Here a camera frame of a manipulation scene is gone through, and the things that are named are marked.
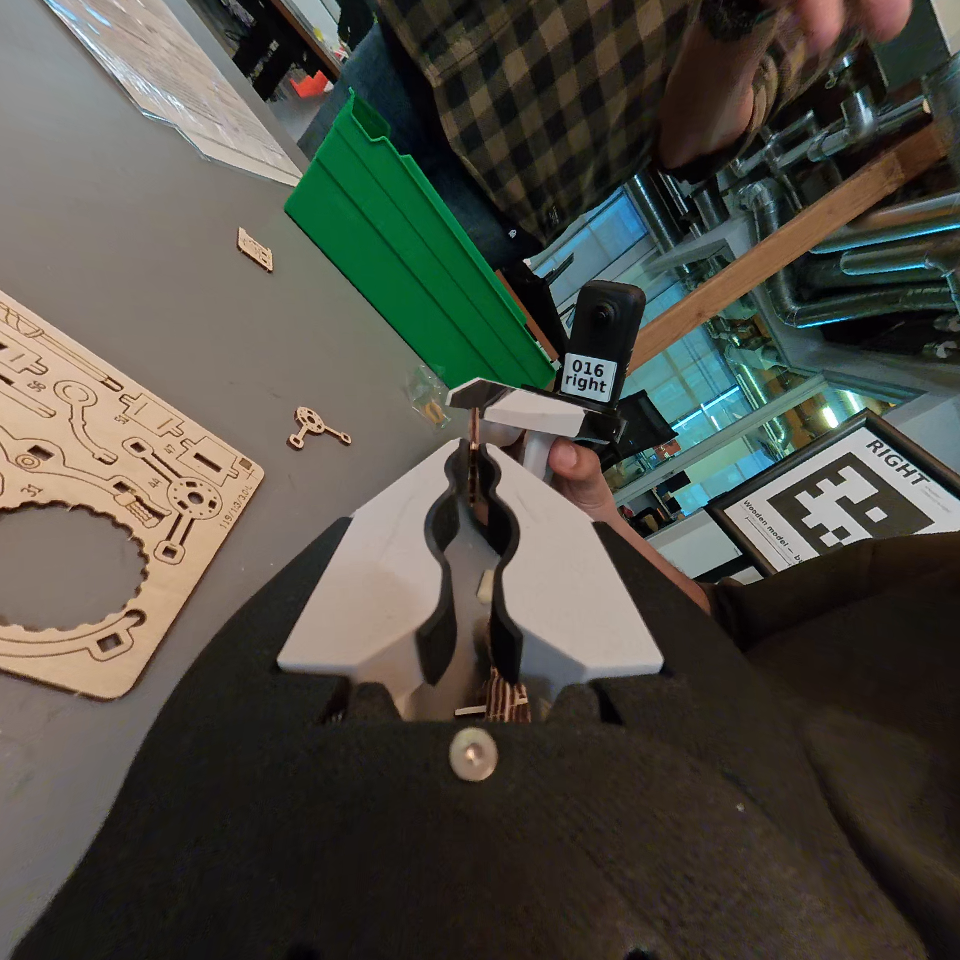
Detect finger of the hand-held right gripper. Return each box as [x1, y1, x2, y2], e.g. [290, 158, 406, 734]
[482, 391, 590, 440]
[446, 378, 526, 412]

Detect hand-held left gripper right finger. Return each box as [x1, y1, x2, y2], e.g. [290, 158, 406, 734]
[471, 442, 666, 725]

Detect person's right forearm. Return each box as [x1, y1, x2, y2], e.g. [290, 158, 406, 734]
[596, 506, 960, 960]

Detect green plastic bin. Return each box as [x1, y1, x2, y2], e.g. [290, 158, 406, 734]
[283, 87, 560, 391]

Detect grey desk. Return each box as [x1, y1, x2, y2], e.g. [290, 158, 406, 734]
[0, 0, 541, 960]

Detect laser-cut plywood sheet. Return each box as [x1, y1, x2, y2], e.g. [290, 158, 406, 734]
[0, 291, 265, 702]

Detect framed marker sign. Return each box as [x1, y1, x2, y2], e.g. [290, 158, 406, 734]
[705, 408, 960, 579]

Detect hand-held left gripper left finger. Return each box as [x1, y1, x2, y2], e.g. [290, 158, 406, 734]
[276, 438, 470, 721]

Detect metal ventilation ducts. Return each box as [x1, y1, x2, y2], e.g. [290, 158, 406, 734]
[622, 45, 960, 376]

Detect wooden mechanical model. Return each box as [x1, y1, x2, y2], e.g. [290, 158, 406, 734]
[453, 622, 535, 726]

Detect key-shaped wooden piece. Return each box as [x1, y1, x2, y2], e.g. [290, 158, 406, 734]
[288, 406, 352, 451]

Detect laminated instruction sheet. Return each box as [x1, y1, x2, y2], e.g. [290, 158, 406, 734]
[41, 0, 305, 189]

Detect wooden beam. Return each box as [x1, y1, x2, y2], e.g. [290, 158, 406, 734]
[626, 123, 960, 372]

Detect small clear plastic bag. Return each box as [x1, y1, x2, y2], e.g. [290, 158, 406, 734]
[401, 363, 451, 429]

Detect another person's forearm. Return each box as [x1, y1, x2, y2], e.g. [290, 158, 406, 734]
[658, 0, 920, 172]

